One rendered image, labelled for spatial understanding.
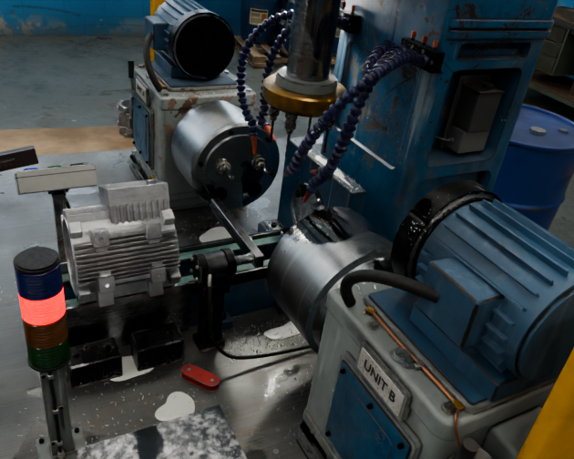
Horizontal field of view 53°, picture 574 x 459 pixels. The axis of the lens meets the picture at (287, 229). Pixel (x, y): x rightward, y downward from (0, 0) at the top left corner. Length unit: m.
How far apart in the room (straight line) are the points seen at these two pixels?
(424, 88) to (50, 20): 5.76
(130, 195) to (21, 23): 5.60
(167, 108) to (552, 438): 1.23
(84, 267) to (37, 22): 5.67
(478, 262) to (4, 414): 0.89
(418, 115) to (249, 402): 0.68
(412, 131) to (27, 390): 0.93
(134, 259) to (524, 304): 0.73
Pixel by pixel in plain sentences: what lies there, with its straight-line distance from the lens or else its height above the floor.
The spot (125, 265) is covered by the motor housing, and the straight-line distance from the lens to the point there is 1.16.
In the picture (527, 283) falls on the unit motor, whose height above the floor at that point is 1.33.
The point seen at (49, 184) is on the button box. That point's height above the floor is 1.05.
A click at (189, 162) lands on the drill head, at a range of 1.48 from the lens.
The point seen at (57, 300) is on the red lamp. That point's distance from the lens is 0.88.
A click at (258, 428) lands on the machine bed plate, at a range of 1.17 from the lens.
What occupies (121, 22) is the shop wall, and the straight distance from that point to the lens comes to 6.81.
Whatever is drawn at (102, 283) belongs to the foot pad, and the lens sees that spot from 1.14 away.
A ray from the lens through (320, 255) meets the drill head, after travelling 1.03.
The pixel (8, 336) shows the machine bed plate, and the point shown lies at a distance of 1.38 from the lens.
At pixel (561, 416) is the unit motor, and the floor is 1.23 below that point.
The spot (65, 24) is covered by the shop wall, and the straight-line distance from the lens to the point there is 6.74.
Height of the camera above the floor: 1.71
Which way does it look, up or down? 32 degrees down
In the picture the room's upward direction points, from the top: 8 degrees clockwise
